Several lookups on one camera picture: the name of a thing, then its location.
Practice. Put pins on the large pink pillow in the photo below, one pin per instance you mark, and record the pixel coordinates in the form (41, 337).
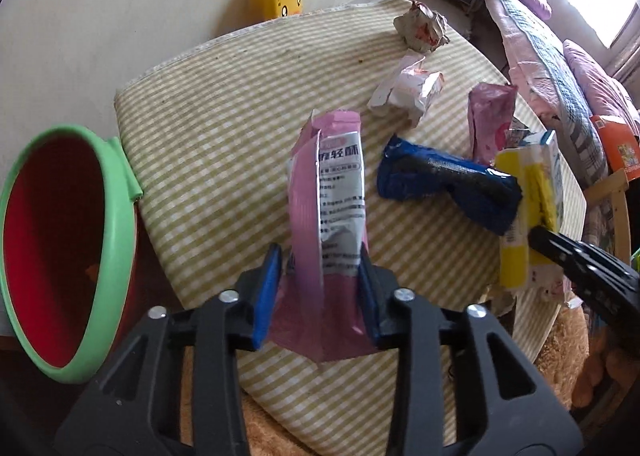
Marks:
(602, 81)

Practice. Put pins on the blue snack wrapper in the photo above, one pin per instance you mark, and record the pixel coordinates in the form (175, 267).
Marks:
(440, 176)

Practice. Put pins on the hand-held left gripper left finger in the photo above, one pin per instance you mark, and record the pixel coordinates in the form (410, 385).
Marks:
(265, 292)

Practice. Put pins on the red bin with green rim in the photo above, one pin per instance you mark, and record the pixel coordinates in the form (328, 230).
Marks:
(50, 246)

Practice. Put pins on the pink and silver snack wrapper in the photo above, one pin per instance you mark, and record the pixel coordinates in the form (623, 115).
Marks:
(306, 216)

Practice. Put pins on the white and pink snack wrapper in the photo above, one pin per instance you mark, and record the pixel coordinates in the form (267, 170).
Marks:
(406, 90)

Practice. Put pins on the brown fuzzy blanket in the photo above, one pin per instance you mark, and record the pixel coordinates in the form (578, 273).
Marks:
(565, 356)

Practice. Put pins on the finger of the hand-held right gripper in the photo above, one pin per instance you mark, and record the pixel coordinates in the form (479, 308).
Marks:
(585, 263)

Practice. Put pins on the orange box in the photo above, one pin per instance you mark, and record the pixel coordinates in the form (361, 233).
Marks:
(617, 146)

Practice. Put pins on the bed with pink pillows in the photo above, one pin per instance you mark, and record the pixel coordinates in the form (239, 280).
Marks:
(555, 66)

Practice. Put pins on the shiny pink wrapper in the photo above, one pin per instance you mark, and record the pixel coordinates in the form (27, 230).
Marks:
(492, 121)

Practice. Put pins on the yellow and white carton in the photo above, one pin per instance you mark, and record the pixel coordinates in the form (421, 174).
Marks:
(520, 186)

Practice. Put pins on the wooden frame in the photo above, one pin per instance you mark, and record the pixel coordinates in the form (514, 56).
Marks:
(615, 206)

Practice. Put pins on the crumpled silver red wrapper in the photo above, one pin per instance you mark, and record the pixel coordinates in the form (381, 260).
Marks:
(420, 27)

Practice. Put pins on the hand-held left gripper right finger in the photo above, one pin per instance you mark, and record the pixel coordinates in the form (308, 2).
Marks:
(369, 298)

